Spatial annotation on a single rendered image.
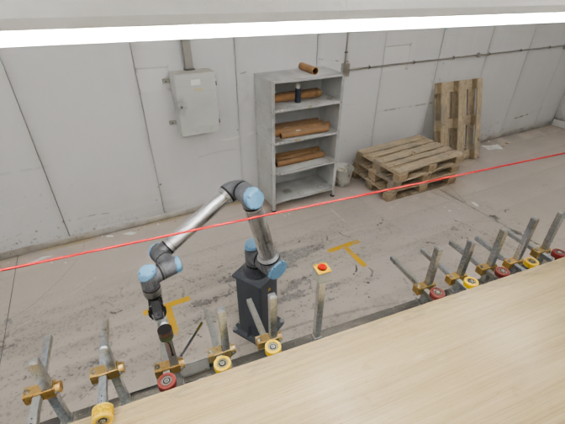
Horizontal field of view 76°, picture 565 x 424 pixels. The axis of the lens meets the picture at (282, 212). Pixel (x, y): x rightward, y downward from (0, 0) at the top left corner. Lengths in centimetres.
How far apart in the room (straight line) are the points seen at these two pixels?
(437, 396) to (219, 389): 94
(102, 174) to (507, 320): 367
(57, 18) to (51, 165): 339
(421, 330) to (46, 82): 350
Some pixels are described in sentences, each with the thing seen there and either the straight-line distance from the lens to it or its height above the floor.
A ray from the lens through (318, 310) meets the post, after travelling 197.
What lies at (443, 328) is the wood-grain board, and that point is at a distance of 211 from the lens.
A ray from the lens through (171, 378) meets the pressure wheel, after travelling 184.
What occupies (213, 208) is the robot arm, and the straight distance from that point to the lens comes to 207.
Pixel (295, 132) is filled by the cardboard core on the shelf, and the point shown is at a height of 96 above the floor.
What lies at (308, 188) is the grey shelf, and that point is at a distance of 469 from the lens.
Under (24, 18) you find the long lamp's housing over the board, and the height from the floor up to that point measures 234.
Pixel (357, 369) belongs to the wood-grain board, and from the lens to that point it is 184.
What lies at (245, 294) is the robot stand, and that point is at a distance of 274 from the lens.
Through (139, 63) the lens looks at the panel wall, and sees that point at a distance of 390.
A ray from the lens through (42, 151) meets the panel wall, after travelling 409.
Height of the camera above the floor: 240
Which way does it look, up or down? 33 degrees down
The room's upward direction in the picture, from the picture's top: straight up
